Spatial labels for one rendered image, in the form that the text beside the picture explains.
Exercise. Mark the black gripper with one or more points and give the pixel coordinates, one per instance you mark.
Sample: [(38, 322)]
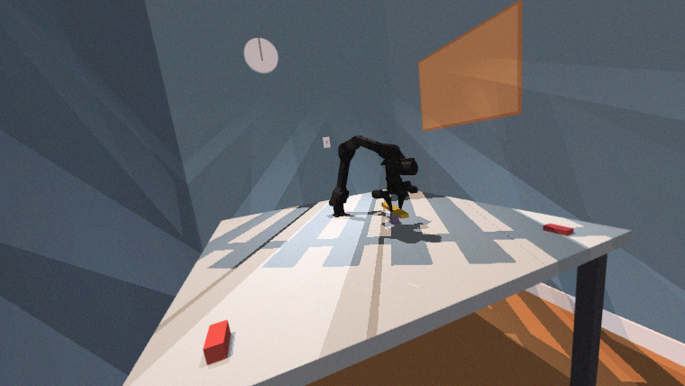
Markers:
[(386, 194)]

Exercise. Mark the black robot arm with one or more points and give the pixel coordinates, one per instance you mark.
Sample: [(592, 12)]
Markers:
[(390, 152)]

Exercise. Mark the yellow bar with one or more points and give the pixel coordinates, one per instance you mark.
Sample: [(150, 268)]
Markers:
[(396, 211)]

